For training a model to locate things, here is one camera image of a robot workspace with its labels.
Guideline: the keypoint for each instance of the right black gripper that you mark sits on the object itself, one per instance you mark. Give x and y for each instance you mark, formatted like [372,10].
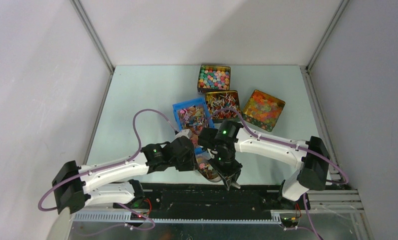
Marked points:
[231,174]

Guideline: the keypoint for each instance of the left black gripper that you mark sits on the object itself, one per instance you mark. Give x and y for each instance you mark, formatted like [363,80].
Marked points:
[190,165]

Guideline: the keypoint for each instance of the metal scoop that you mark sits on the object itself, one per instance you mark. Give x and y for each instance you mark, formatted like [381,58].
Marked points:
[210,173]

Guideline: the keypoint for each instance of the blue plastic candy bin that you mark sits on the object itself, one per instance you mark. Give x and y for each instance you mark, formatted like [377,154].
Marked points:
[192,115]

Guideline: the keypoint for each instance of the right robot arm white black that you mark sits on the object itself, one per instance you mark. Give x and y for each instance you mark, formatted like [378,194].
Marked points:
[308,157]

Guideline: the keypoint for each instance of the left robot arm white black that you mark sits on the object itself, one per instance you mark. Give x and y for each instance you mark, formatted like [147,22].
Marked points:
[75,187]

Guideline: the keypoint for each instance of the tin of stick candies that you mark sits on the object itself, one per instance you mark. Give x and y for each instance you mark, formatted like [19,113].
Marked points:
[218,100]

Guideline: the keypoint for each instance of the tin of gummy candies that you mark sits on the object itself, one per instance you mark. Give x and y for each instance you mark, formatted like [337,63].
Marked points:
[263,110]

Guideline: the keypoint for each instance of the tin of pastel candies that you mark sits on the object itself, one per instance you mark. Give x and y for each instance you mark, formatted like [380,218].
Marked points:
[213,78]

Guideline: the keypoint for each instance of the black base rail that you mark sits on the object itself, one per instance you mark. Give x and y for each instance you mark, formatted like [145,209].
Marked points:
[205,200]

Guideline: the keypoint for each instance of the slotted cable duct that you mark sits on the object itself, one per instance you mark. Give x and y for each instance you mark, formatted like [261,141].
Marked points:
[127,217]

